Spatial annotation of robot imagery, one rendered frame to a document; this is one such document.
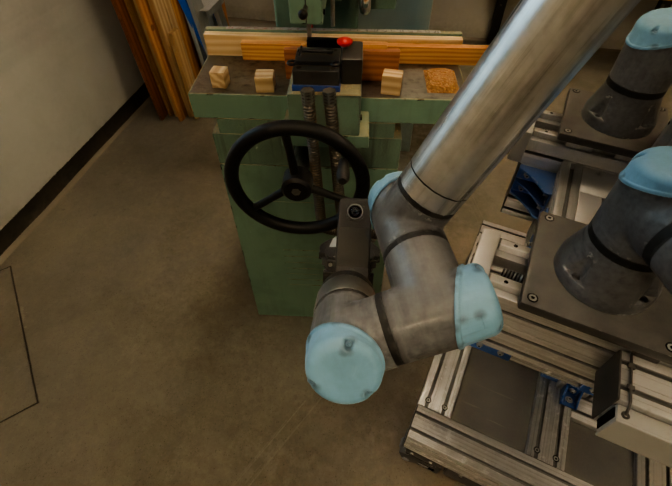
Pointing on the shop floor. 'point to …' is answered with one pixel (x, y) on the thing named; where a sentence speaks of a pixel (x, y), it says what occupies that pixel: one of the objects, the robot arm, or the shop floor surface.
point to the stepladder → (194, 9)
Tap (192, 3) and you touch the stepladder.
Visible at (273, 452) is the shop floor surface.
